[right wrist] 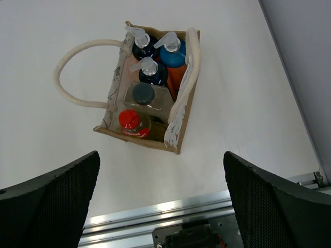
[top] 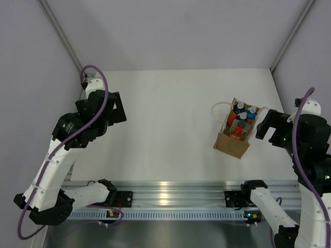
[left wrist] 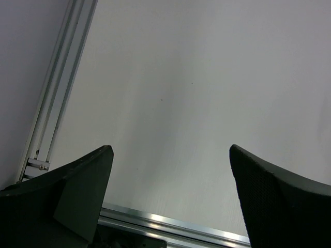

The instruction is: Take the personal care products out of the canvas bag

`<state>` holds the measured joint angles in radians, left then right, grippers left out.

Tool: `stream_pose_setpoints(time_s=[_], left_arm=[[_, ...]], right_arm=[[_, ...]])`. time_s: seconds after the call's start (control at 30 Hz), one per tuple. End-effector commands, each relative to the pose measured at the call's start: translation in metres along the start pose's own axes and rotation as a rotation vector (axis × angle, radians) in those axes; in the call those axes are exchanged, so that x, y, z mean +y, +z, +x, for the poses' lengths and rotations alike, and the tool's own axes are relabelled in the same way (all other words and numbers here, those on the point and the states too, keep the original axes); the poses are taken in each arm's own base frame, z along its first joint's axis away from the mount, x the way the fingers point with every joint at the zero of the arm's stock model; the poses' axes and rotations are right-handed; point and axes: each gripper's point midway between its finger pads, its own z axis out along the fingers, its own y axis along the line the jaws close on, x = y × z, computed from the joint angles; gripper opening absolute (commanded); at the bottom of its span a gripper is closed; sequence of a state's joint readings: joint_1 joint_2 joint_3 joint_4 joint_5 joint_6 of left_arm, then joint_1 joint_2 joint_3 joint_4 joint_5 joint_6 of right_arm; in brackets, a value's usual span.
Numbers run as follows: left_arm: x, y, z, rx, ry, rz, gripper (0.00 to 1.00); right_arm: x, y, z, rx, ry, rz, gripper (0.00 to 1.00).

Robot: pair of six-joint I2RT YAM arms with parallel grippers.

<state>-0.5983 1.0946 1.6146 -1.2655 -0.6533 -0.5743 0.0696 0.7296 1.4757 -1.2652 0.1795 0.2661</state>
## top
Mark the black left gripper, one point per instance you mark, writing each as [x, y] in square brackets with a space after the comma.
[117, 115]

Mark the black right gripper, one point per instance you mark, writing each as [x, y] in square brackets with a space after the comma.
[274, 119]

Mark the yellow dish soap bottle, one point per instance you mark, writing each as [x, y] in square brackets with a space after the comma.
[236, 133]

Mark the orange pump bottle navy top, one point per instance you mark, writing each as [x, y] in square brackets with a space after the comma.
[237, 109]

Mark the orange pump bottle dark top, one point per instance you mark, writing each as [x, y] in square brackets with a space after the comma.
[240, 117]

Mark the clear square bottle grey cap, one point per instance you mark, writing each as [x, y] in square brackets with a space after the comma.
[246, 127]

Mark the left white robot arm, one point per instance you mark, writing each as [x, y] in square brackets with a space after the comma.
[46, 202]

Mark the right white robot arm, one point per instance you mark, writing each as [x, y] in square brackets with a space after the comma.
[304, 135]

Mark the orange pump bottle blue top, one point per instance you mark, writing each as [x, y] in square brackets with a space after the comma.
[251, 114]

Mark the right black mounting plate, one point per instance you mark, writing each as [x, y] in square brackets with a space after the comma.
[234, 199]

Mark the black mounting plate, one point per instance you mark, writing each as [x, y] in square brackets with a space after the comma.
[234, 199]
[123, 199]

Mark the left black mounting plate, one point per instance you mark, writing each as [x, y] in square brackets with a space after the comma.
[123, 199]

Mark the aluminium frame rail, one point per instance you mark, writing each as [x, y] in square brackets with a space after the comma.
[200, 194]

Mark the white slotted cable duct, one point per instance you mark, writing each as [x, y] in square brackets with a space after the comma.
[144, 215]

